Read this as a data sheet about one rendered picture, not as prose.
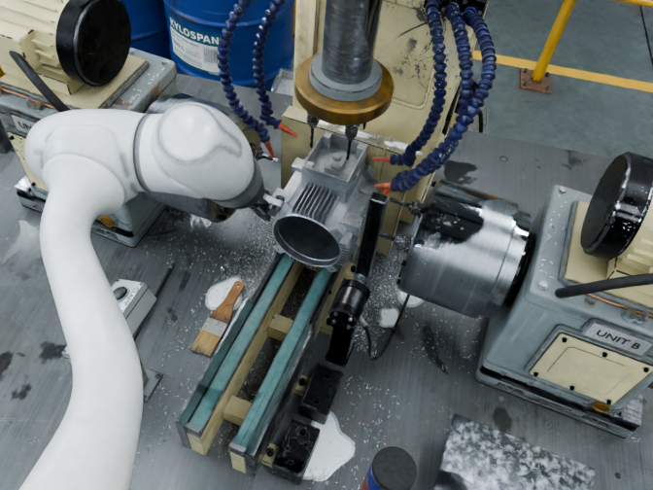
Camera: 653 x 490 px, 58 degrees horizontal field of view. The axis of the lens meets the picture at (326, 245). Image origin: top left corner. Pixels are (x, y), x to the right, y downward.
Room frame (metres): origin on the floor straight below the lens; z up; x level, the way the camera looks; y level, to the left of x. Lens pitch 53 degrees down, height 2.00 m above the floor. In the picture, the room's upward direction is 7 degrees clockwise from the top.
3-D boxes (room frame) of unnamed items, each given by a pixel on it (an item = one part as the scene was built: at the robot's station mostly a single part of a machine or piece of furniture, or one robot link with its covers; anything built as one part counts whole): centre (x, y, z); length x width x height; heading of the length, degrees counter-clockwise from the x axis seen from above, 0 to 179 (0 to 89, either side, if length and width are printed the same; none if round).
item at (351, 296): (0.78, -0.14, 0.92); 0.45 x 0.13 x 0.24; 164
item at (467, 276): (0.76, -0.30, 1.04); 0.41 x 0.25 x 0.25; 74
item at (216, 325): (0.67, 0.22, 0.80); 0.21 x 0.05 x 0.01; 165
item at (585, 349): (0.68, -0.56, 0.99); 0.35 x 0.31 x 0.37; 74
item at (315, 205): (0.85, 0.01, 1.02); 0.20 x 0.19 x 0.19; 163
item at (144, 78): (1.01, 0.59, 0.99); 0.35 x 0.31 x 0.37; 74
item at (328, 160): (0.89, 0.00, 1.11); 0.12 x 0.11 x 0.07; 163
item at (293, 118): (1.00, -0.03, 0.97); 0.30 x 0.11 x 0.34; 74
